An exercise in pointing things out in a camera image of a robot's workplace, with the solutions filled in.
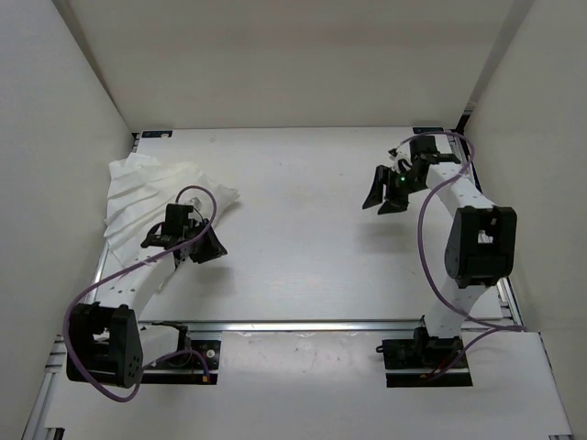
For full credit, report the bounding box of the purple cable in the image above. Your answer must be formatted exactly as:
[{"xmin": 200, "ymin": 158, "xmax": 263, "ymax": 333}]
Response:
[
  {"xmin": 62, "ymin": 184, "xmax": 218, "ymax": 404},
  {"xmin": 393, "ymin": 131, "xmax": 528, "ymax": 381}
]

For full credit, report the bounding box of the blue label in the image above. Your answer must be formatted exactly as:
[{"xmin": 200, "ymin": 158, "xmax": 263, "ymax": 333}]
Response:
[
  {"xmin": 141, "ymin": 130, "xmax": 173, "ymax": 138},
  {"xmin": 412, "ymin": 126, "xmax": 444, "ymax": 135}
]

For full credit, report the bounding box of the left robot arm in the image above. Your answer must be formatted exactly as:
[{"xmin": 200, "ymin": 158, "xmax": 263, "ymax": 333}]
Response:
[{"xmin": 64, "ymin": 203, "xmax": 227, "ymax": 392}]

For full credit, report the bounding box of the white pleated skirt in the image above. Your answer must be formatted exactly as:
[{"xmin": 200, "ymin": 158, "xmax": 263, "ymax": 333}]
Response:
[{"xmin": 104, "ymin": 153, "xmax": 239, "ymax": 268}]

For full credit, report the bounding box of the front aluminium rail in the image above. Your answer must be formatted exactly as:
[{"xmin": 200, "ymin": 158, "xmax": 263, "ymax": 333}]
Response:
[{"xmin": 137, "ymin": 318, "xmax": 427, "ymax": 338}]

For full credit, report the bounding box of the left blue label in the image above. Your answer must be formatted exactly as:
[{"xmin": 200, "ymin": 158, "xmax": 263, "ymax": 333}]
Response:
[{"xmin": 141, "ymin": 130, "xmax": 173, "ymax": 138}]

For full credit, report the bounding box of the left aluminium frame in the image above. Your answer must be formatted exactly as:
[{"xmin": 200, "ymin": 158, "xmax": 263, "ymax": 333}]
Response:
[{"xmin": 21, "ymin": 335, "xmax": 66, "ymax": 440}]

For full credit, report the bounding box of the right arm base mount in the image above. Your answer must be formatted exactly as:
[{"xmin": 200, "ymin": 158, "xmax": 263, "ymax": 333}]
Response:
[{"xmin": 375, "ymin": 326, "xmax": 473, "ymax": 388}]

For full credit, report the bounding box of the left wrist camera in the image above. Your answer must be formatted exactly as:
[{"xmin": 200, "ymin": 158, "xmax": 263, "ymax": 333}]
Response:
[{"xmin": 183, "ymin": 196, "xmax": 203, "ymax": 210}]

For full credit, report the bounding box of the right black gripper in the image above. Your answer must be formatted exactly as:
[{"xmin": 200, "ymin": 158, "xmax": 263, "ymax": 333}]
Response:
[{"xmin": 360, "ymin": 164, "xmax": 426, "ymax": 215}]

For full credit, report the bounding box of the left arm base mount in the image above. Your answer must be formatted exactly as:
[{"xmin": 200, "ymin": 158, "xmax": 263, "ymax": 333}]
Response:
[{"xmin": 141, "ymin": 322, "xmax": 221, "ymax": 386}]

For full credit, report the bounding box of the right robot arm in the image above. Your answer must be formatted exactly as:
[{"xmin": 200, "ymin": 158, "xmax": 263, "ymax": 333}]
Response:
[{"xmin": 362, "ymin": 131, "xmax": 517, "ymax": 367}]

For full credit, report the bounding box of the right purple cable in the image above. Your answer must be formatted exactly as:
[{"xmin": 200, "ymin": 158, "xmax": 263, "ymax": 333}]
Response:
[{"xmin": 393, "ymin": 131, "xmax": 528, "ymax": 381}]

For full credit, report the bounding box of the right blue label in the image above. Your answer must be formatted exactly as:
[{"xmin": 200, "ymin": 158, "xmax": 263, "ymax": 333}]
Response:
[{"xmin": 412, "ymin": 126, "xmax": 444, "ymax": 135}]

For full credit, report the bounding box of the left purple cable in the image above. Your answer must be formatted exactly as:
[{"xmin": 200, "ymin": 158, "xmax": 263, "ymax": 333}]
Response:
[{"xmin": 62, "ymin": 184, "xmax": 218, "ymax": 404}]

